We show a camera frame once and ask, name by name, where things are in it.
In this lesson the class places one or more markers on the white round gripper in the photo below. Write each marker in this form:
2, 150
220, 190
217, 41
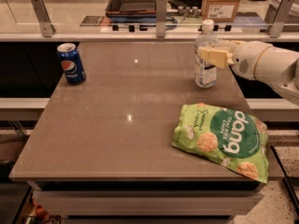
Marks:
245, 60

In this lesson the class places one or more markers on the clear plastic water bottle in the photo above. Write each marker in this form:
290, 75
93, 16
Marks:
205, 72

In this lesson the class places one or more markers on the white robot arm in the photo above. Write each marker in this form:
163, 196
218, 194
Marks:
279, 69

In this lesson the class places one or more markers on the blue pepsi can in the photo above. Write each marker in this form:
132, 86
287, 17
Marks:
71, 63

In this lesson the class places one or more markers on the brown cardboard box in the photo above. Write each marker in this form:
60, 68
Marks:
219, 10

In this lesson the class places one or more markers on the green dang chips bag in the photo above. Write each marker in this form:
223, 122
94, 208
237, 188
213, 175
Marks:
230, 138

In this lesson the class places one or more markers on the dark open tray box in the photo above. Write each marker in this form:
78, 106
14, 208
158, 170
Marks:
130, 7

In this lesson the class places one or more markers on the white drawer front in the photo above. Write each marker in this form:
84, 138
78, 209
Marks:
148, 203

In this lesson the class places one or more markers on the right metal glass bracket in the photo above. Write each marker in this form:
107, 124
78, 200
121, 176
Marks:
275, 29

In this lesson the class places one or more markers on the metal glass bracket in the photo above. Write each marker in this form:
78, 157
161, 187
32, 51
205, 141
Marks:
275, 29
161, 6
46, 27

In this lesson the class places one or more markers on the middle metal glass bracket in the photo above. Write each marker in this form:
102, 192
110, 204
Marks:
161, 6

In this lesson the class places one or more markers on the left metal glass bracket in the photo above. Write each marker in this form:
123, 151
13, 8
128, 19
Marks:
46, 27

